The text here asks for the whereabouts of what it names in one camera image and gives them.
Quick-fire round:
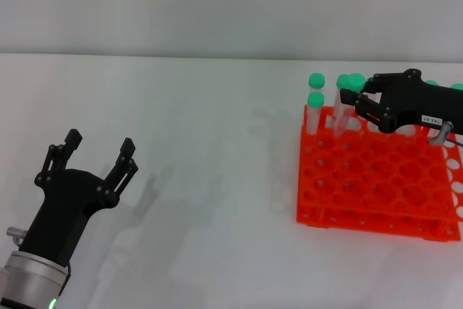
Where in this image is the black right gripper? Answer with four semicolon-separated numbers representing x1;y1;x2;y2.
339;68;463;134

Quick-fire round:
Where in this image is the orange test tube rack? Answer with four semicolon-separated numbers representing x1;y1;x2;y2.
295;103;463;243

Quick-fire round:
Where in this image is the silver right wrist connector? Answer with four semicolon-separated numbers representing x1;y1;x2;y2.
427;121;463;148

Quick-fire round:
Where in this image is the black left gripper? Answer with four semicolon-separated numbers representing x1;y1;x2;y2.
17;128;140;267

